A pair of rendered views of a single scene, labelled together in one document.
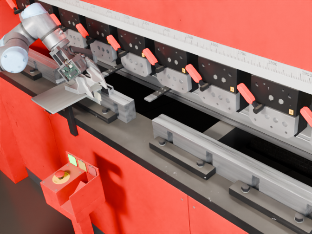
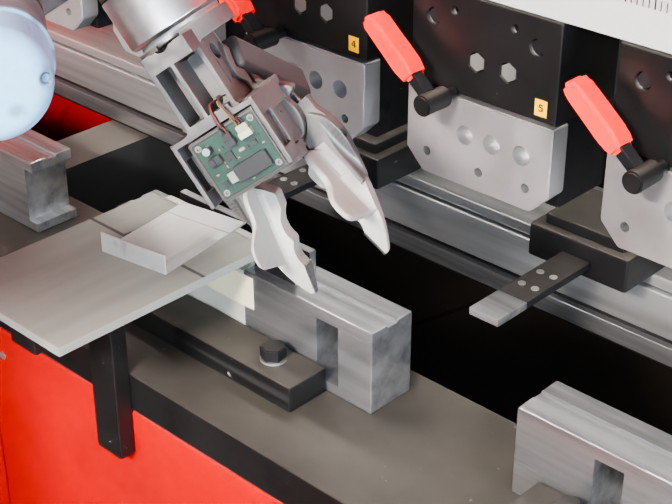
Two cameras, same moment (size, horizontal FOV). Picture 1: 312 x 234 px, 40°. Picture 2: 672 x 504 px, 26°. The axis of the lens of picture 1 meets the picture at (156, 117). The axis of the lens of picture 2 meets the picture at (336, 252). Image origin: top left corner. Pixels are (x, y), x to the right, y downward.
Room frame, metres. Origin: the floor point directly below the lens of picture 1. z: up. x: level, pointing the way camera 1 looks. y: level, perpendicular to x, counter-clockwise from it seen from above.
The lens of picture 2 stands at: (0.39, 0.29, 1.73)
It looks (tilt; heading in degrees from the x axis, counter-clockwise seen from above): 29 degrees down; 354
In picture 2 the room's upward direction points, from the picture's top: straight up
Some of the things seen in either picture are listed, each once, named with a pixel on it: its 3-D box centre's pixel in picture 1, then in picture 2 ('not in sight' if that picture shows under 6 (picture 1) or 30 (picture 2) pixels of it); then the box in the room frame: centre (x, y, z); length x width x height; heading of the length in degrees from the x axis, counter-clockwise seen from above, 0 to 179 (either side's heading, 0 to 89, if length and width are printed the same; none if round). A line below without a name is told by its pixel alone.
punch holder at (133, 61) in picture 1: (140, 48); (510, 84); (1.49, 0.03, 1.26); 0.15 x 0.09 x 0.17; 40
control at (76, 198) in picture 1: (71, 186); not in sight; (1.33, 0.38, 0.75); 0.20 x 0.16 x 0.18; 46
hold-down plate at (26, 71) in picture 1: (23, 68); not in sight; (2.19, 0.70, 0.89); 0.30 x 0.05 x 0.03; 40
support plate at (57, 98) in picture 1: (66, 93); (109, 267); (1.68, 0.38, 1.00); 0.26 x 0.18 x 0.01; 130
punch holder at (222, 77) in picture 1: (224, 81); not in sight; (1.18, -0.23, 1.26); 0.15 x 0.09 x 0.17; 40
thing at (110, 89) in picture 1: (97, 84); (238, 235); (1.75, 0.25, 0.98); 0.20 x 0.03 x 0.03; 40
